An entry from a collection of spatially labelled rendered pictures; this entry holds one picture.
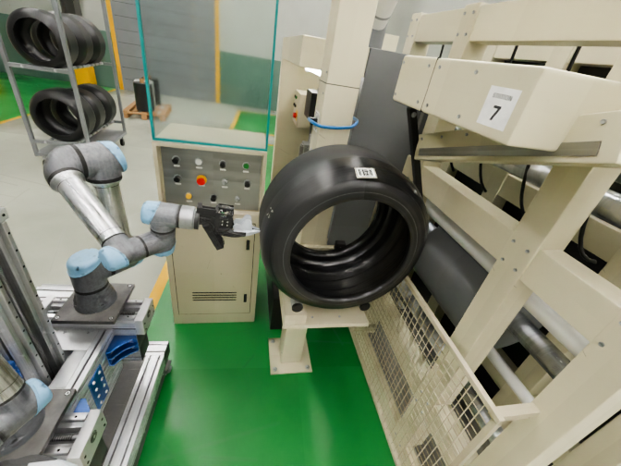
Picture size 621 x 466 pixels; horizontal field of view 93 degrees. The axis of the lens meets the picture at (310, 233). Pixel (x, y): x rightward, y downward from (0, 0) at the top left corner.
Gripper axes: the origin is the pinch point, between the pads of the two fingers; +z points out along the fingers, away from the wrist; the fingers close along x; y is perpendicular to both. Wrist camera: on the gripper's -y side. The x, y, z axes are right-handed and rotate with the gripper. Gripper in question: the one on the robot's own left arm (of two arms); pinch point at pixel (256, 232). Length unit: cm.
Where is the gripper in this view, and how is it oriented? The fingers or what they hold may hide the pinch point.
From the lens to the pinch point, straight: 103.8
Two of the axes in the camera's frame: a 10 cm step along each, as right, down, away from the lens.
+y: 2.5, -8.4, -4.8
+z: 9.5, 1.3, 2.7
